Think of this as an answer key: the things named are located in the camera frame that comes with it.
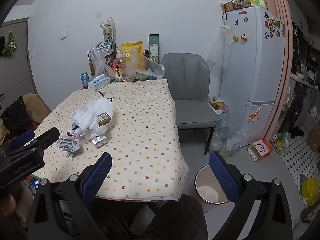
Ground kitchen shelf with dishes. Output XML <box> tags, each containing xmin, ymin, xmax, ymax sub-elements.
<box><xmin>290</xmin><ymin>22</ymin><xmax>320</xmax><ymax>90</ymax></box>

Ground white tissue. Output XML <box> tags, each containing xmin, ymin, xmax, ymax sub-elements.
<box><xmin>71</xmin><ymin>109</ymin><xmax>108</xmax><ymax>140</ymax></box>

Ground white bag yellow contents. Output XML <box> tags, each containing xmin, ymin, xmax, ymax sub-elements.
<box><xmin>209</xmin><ymin>96</ymin><xmax>230</xmax><ymax>117</ymax></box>

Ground tall green box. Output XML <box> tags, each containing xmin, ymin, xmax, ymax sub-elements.
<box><xmin>149</xmin><ymin>34</ymin><xmax>160</xmax><ymax>64</ymax></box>

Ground blue tissue pack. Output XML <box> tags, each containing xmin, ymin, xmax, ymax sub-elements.
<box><xmin>87</xmin><ymin>75</ymin><xmax>110</xmax><ymax>92</ymax></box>

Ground person's dark trouser leg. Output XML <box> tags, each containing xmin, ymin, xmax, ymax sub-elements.
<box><xmin>140</xmin><ymin>195</ymin><xmax>208</xmax><ymax>240</ymax></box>

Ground black cloth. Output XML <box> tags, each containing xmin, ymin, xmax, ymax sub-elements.
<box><xmin>1</xmin><ymin>96</ymin><xmax>33</xmax><ymax>135</ymax></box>

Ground dark wire basket on fridge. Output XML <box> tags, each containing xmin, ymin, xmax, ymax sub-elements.
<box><xmin>234</xmin><ymin>0</ymin><xmax>252</xmax><ymax>9</ymax></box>

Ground brown cardboard box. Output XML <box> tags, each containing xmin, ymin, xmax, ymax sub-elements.
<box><xmin>307</xmin><ymin>130</ymin><xmax>320</xmax><ymax>153</ymax></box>

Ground clear bag of bottles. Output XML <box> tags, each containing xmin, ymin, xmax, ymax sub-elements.
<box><xmin>209</xmin><ymin>120</ymin><xmax>248</xmax><ymax>159</ymax></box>

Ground white refrigerator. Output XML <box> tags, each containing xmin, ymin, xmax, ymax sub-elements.
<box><xmin>220</xmin><ymin>5</ymin><xmax>287</xmax><ymax>147</ymax></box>

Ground black dotted white mat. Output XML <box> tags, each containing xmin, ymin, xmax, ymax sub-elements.
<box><xmin>277</xmin><ymin>132</ymin><xmax>320</xmax><ymax>193</ymax></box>

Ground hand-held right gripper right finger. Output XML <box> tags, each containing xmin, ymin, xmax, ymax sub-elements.
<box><xmin>209</xmin><ymin>151</ymin><xmax>293</xmax><ymax>240</ymax></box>

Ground clear crumpled plastic bag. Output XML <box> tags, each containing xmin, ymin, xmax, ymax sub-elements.
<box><xmin>90</xmin><ymin>46</ymin><xmax>115</xmax><ymax>80</ymax></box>

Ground white waste bin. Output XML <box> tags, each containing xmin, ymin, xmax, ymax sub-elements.
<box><xmin>194</xmin><ymin>164</ymin><xmax>229</xmax><ymax>204</ymax></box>

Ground silver blister pack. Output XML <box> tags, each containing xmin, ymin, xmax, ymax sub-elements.
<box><xmin>91</xmin><ymin>135</ymin><xmax>108</xmax><ymax>147</ymax></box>

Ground grey upholstered chair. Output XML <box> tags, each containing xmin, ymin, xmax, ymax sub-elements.
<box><xmin>161</xmin><ymin>53</ymin><xmax>219</xmax><ymax>155</ymax></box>

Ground cluster of fridge magnets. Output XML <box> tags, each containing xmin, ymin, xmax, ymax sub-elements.
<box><xmin>264</xmin><ymin>12</ymin><xmax>285</xmax><ymax>39</ymax></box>

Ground wicker basket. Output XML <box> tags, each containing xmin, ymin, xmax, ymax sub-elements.
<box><xmin>221</xmin><ymin>1</ymin><xmax>235</xmax><ymax>12</ymax></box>

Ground blue drink can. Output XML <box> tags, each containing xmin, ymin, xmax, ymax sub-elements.
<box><xmin>80</xmin><ymin>72</ymin><xmax>90</xmax><ymax>88</ymax></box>

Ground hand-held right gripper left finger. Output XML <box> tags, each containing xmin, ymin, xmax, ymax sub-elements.
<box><xmin>27</xmin><ymin>152</ymin><xmax>112</xmax><ymax>240</ymax></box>

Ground white carton with handles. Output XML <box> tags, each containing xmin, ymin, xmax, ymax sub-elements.
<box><xmin>100</xmin><ymin>17</ymin><xmax>116</xmax><ymax>46</ymax></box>

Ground clear plastic bag yellow contents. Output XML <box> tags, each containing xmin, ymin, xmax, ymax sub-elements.
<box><xmin>125</xmin><ymin>46</ymin><xmax>166</xmax><ymax>82</ymax></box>

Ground grey door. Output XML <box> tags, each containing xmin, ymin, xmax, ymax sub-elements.
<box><xmin>0</xmin><ymin>17</ymin><xmax>38</xmax><ymax>110</ymax></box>

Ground printed wrapper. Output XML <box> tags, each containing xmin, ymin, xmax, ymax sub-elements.
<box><xmin>58</xmin><ymin>134</ymin><xmax>80</xmax><ymax>158</ymax></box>

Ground colourful printed bag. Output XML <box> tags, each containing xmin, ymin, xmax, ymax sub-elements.
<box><xmin>271</xmin><ymin>131</ymin><xmax>292</xmax><ymax>153</ymax></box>

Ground translucent hanging plastic bag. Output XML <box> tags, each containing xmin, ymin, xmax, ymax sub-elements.
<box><xmin>206</xmin><ymin>24</ymin><xmax>237</xmax><ymax>69</ymax></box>

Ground floral tablecloth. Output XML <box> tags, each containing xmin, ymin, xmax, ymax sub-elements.
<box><xmin>32</xmin><ymin>79</ymin><xmax>188</xmax><ymax>202</ymax></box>

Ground black wire basket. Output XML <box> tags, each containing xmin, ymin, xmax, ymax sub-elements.
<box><xmin>87</xmin><ymin>42</ymin><xmax>117</xmax><ymax>63</ymax></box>

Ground small labelled cardboard box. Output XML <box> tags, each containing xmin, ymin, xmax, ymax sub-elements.
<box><xmin>97</xmin><ymin>112</ymin><xmax>113</xmax><ymax>127</ymax></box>

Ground yellow snack bag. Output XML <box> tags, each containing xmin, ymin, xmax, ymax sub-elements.
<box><xmin>121</xmin><ymin>41</ymin><xmax>144</xmax><ymax>58</ymax></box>

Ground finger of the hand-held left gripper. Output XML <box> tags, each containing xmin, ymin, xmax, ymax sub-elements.
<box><xmin>34</xmin><ymin>127</ymin><xmax>60</xmax><ymax>153</ymax></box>
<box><xmin>5</xmin><ymin>129</ymin><xmax>36</xmax><ymax>153</ymax></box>

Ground person's left hand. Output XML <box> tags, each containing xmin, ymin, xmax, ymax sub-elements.
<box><xmin>0</xmin><ymin>194</ymin><xmax>18</xmax><ymax>220</ymax></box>

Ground pink labelled plastic jar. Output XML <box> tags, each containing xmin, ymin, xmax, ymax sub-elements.
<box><xmin>113</xmin><ymin>51</ymin><xmax>130</xmax><ymax>82</ymax></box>

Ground orange white cardboard box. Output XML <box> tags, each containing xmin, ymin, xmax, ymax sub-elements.
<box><xmin>247</xmin><ymin>139</ymin><xmax>273</xmax><ymax>162</ymax></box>

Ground yellow giraffe fridge magnet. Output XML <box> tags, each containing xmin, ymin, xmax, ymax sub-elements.
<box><xmin>249</xmin><ymin>107</ymin><xmax>263</xmax><ymax>124</ymax></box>

